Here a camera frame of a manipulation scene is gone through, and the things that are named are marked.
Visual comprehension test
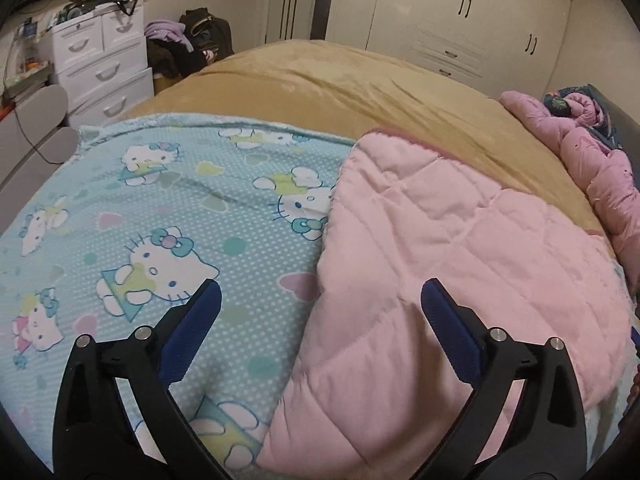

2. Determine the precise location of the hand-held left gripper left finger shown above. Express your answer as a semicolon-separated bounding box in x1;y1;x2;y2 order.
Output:
52;278;223;480

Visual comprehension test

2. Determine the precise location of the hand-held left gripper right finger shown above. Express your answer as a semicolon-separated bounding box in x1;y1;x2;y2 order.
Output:
420;278;588;480

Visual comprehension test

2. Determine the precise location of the pink quilted blanket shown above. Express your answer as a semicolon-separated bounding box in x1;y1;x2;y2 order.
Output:
255;127;633;471

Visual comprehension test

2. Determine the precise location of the dark clothes pile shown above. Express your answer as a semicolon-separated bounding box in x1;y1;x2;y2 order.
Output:
146;40;213;82

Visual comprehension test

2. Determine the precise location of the cartoon cat printed blanket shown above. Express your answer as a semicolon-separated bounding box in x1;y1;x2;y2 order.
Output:
0;112;361;480

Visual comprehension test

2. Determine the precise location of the pink comforter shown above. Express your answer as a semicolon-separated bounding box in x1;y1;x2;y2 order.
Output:
500;90;640;293

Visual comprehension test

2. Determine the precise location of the dark floral quilt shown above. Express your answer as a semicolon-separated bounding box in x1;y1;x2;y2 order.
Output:
542;85;623;152

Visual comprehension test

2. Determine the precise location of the tan bed cover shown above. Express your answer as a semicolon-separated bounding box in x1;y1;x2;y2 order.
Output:
120;39;616;241

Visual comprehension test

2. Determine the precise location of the white drawer chest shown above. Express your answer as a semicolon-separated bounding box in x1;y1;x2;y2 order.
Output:
49;0;155;127

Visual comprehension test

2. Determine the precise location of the dark grey headboard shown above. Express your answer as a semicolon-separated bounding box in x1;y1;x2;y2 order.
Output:
592;86;640;153

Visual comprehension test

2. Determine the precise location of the purple garment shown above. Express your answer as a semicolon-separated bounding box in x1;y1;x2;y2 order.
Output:
144;20;189;52

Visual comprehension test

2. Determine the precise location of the black bag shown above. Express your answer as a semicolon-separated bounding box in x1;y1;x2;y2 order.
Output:
178;7;235;62

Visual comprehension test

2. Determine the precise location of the white wardrobe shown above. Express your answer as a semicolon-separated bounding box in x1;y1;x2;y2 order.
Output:
325;0;575;95

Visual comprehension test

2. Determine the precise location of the white room door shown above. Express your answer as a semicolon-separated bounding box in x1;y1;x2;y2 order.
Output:
262;0;332;47

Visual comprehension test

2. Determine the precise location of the black cable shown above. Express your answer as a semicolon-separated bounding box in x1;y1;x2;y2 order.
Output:
9;92;63;166

